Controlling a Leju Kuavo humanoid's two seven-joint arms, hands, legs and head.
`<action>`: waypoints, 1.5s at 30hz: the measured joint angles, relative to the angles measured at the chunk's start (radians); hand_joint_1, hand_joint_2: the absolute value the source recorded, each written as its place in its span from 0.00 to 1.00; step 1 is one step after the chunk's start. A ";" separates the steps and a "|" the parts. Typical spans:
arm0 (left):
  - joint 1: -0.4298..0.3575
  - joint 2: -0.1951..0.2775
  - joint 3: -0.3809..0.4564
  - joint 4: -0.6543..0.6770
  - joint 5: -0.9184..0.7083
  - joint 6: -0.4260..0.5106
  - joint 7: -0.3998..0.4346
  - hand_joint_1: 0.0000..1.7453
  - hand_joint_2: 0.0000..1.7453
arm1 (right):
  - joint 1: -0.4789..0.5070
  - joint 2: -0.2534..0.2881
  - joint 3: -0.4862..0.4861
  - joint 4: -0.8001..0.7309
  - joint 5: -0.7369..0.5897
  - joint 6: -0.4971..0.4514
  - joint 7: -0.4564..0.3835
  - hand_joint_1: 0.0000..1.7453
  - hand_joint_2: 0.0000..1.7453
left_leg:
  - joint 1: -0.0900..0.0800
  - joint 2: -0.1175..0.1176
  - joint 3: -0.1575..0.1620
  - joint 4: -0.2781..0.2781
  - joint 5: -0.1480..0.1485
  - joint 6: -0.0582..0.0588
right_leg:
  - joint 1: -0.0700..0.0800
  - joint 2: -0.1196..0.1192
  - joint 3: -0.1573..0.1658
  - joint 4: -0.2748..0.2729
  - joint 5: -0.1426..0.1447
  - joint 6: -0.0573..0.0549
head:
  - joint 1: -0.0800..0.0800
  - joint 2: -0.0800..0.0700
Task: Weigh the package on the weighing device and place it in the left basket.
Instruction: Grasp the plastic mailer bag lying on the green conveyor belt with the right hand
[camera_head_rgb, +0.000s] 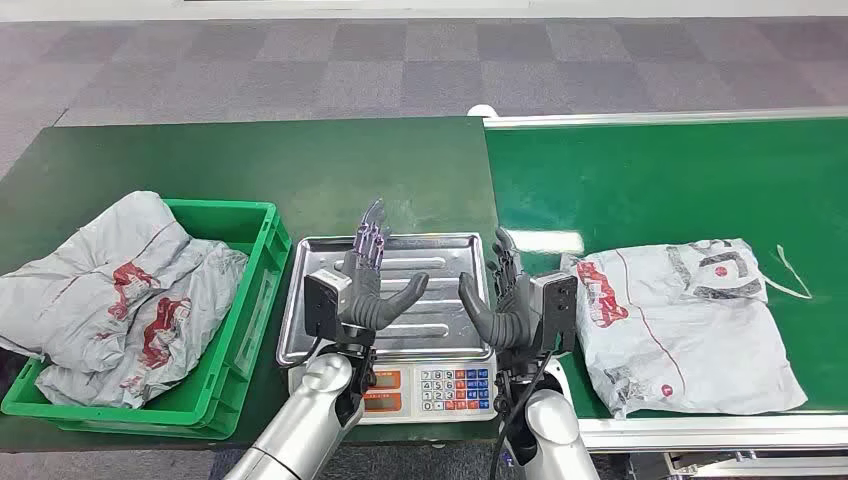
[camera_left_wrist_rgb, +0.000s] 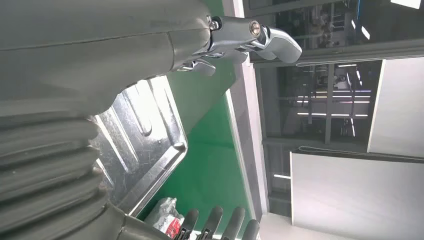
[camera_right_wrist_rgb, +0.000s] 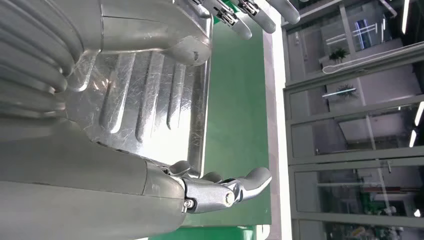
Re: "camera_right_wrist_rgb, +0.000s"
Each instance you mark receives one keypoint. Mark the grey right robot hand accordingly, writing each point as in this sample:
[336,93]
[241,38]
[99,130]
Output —
[82,185]

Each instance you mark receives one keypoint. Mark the electronic scale with steel tray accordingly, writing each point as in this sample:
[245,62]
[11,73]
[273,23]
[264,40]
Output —
[149,99]

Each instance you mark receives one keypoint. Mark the green belt conveyor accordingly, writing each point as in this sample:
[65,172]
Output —
[205,234]

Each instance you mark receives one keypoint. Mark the white round conveyor end cap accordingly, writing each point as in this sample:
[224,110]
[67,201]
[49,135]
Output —
[261,233]

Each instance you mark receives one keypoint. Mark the small green potted plant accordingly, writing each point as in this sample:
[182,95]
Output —
[346,90]
[338,54]

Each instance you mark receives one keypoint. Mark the glass partition with grey frame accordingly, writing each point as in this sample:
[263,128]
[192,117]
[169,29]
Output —
[314,160]

